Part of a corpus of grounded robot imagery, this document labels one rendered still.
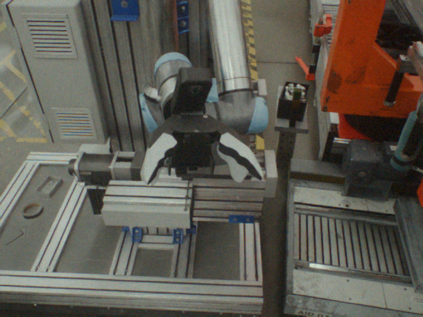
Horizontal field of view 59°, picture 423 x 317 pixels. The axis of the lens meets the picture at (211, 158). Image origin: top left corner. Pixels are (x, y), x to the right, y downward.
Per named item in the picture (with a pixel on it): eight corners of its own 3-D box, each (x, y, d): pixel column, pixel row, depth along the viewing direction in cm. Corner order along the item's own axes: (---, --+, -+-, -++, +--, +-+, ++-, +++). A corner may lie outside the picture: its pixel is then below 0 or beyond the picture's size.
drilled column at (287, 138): (290, 170, 234) (300, 112, 207) (274, 168, 235) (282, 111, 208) (290, 159, 241) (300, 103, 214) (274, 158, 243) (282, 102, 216)
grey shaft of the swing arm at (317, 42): (313, 82, 310) (325, 21, 277) (306, 82, 310) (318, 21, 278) (313, 77, 316) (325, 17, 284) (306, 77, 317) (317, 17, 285)
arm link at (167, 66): (192, 85, 78) (191, 46, 73) (202, 114, 70) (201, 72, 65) (155, 89, 77) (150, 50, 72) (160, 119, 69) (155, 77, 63)
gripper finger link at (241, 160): (267, 194, 54) (219, 162, 58) (276, 162, 51) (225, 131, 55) (253, 204, 52) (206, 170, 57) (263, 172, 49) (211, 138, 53)
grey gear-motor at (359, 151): (419, 216, 194) (446, 165, 172) (335, 205, 200) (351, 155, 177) (411, 191, 208) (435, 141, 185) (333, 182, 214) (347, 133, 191)
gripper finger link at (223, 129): (252, 150, 55) (208, 122, 59) (254, 141, 54) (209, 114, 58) (231, 163, 52) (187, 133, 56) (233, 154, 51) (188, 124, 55)
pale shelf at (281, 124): (307, 134, 192) (308, 129, 190) (274, 131, 194) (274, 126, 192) (306, 92, 224) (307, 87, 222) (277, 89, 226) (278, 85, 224)
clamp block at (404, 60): (423, 74, 140) (428, 61, 136) (397, 72, 141) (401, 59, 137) (420, 68, 143) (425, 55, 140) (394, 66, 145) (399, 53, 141)
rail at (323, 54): (337, 156, 217) (346, 125, 203) (321, 154, 219) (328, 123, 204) (320, 12, 404) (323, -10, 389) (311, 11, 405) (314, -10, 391)
